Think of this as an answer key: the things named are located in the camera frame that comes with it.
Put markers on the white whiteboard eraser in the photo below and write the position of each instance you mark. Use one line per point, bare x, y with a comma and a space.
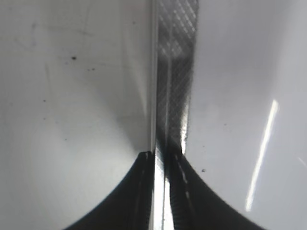
174, 37

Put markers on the white magnetic whiteboard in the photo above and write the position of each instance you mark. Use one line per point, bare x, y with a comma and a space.
74, 105

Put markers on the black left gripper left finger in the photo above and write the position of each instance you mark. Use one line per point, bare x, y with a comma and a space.
128, 206

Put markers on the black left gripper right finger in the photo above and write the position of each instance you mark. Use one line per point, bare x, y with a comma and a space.
194, 205

